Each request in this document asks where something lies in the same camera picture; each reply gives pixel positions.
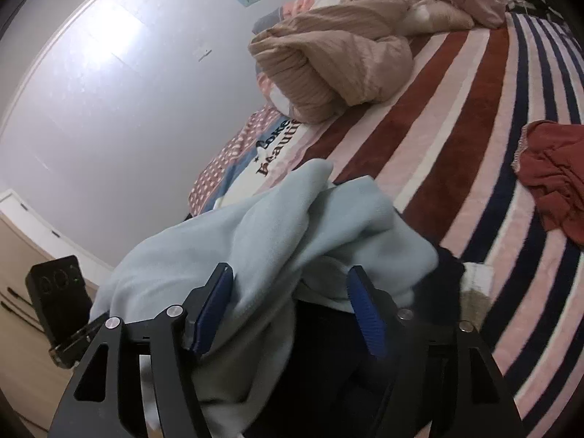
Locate mauve satin cloth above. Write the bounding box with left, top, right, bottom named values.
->
left=423, top=0, right=508, bottom=29

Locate beige comforter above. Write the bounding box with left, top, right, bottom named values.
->
left=249, top=0, right=476, bottom=124

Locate wooden dresser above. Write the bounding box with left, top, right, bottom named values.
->
left=0, top=189, right=116, bottom=438

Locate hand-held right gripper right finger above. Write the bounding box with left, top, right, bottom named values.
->
left=346, top=265, right=525, bottom=438

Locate striped blanket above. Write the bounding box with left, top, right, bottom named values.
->
left=292, top=11, right=584, bottom=438

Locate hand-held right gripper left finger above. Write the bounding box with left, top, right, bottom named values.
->
left=48, top=262, right=235, bottom=438

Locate light blue garment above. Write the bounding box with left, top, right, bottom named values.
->
left=89, top=159, right=441, bottom=438

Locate red garment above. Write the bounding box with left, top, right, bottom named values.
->
left=513, top=120, right=584, bottom=251

